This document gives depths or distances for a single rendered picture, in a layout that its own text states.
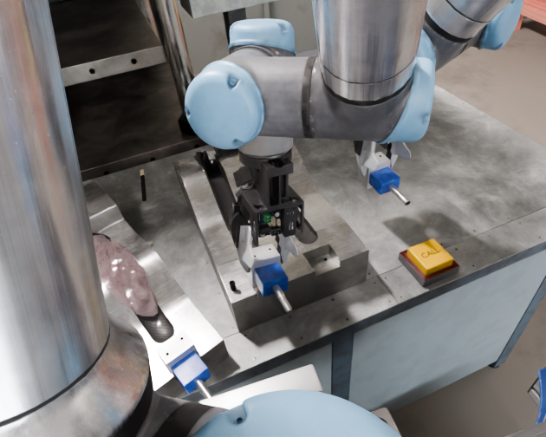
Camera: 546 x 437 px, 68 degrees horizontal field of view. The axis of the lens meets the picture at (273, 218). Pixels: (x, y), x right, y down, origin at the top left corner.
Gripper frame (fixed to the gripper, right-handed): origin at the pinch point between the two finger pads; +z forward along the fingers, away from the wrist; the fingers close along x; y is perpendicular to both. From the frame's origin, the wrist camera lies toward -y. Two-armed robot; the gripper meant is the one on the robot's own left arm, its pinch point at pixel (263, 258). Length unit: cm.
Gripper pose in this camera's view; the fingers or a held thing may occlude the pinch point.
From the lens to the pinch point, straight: 67.1
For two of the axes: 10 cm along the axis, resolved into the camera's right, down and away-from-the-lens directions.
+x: 9.3, -2.1, 3.1
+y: 3.7, 4.9, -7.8
